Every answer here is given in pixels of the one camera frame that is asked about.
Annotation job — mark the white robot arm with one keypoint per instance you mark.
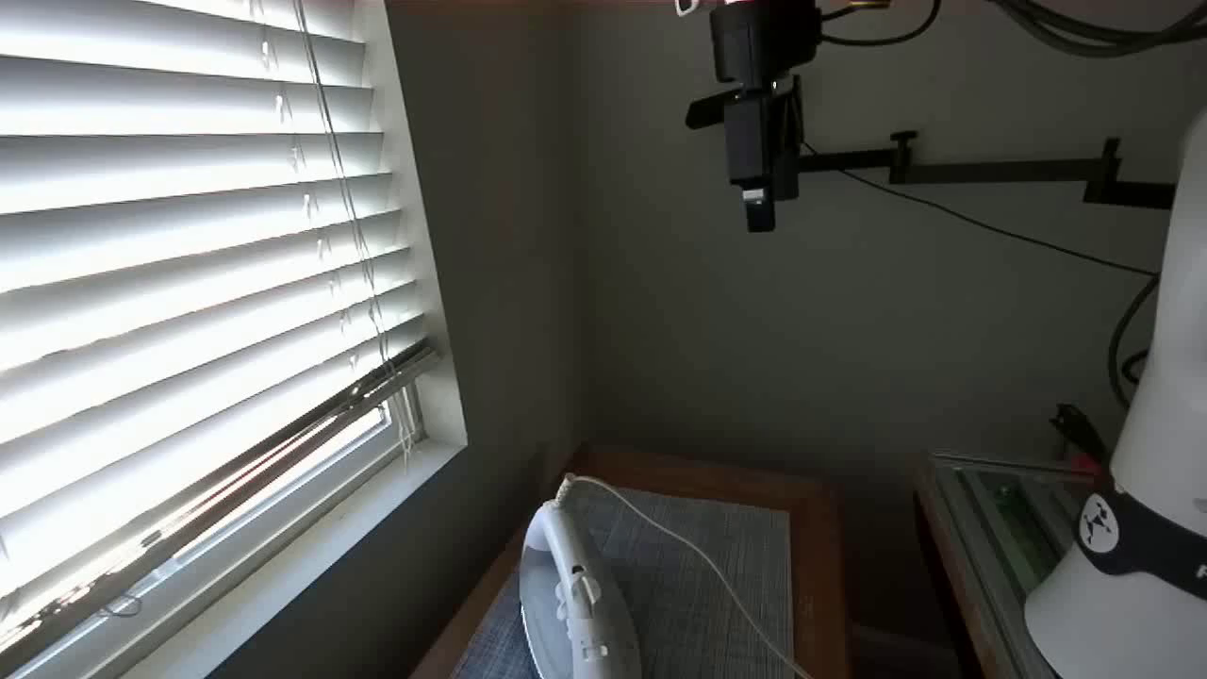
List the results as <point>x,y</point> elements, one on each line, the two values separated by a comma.
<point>1131,593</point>

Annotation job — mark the grey woven ironing mat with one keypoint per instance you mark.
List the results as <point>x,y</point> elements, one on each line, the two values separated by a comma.
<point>706,585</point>

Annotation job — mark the white clothes iron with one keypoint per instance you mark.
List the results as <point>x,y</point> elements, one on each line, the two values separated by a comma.
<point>570,609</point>

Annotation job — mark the white window blinds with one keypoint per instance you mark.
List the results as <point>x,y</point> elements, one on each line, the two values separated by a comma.
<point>204,232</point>

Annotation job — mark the wooden table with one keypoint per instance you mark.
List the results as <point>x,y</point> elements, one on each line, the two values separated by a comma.
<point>819,622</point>

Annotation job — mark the black wall camera mount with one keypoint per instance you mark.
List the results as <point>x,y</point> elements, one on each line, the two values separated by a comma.
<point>1098,177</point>

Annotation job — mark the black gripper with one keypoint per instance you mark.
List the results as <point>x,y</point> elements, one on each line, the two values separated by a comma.
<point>755,56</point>

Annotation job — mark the green glass side table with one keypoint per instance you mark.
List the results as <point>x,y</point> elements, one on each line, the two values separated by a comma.
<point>992,534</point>

